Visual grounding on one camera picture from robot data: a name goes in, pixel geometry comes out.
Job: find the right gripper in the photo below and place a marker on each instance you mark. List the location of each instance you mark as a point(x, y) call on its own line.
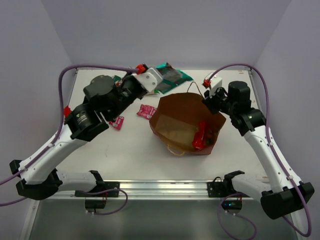
point(209, 101)

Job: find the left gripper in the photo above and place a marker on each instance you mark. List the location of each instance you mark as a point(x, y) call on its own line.
point(135, 83)

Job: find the pink candy packet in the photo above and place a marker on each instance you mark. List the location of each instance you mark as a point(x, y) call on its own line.
point(146, 111)
point(117, 123)

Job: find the teal snack packet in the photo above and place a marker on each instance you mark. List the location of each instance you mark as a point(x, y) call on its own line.
point(172, 78)

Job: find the red brown paper bag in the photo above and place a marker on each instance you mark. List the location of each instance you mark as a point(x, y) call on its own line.
point(176, 120)

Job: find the green Chuby cassava chips bag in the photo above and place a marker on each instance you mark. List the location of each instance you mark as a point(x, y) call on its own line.
point(117, 80)

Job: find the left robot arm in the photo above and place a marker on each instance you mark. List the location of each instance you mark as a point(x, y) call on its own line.
point(104, 101)

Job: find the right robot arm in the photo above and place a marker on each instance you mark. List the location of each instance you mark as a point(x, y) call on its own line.
point(286, 192)

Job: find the red snack packet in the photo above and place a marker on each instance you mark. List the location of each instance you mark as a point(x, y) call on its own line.
point(199, 141)

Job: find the small red candy packet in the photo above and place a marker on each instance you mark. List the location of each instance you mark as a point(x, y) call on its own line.
point(66, 111)

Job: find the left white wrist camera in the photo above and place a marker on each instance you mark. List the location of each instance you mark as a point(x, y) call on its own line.
point(150, 79)

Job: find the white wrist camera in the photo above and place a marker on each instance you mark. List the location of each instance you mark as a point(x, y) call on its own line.
point(211, 83)
point(150, 79)

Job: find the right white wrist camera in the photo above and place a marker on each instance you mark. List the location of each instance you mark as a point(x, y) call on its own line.
point(211, 83)

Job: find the right black base bracket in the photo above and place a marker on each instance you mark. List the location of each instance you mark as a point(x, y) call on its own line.
point(219, 188)

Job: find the black base bracket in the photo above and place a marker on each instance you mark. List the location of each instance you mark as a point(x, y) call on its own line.
point(99, 201)
point(219, 188)

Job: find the left black base bracket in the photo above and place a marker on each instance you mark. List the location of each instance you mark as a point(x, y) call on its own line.
point(99, 201)

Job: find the aluminium mounting rail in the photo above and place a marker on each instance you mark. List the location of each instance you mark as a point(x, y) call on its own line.
point(163, 189)

